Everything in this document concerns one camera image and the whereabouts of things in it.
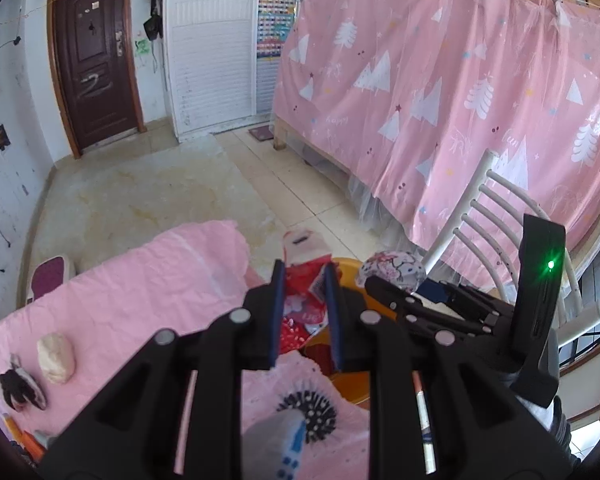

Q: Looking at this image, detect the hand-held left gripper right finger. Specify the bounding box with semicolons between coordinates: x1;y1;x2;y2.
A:
324;262;576;480

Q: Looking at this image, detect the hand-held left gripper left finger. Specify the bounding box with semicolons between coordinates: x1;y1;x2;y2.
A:
40;259;287;480

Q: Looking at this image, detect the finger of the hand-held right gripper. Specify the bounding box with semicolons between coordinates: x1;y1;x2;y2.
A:
421;280;515;332
364;275;483;345

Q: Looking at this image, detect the red snack packet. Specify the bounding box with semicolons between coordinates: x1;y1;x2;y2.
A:
280;230;341;356

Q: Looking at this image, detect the orange plastic bin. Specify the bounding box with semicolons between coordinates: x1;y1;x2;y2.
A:
300;257;396;411

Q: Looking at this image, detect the orange white wrapper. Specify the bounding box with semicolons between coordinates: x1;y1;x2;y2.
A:
22;430;50;461

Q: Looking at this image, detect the white lace bed skirt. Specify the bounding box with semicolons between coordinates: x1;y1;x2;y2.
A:
347;175;416;246

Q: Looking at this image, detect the red white pen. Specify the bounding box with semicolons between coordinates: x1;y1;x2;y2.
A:
412;372;438;473

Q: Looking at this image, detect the white metal chair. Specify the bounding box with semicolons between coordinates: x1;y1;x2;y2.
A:
422;149;600;346

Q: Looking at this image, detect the pink blanket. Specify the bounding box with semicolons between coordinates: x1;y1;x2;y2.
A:
0;220;371;480

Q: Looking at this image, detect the pink printed bed curtain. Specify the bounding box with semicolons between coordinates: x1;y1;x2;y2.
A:
270;0;600;286

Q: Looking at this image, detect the cream crumpled tissue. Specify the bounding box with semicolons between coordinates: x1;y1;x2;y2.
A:
36;332;76;385

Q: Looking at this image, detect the white louvred wardrobe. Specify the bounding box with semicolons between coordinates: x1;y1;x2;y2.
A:
162;0;261;141

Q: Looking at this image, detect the brown door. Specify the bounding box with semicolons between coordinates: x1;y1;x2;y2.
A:
47;0;146;158

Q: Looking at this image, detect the colourful wall chart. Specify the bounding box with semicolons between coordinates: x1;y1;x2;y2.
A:
255;0;298;116

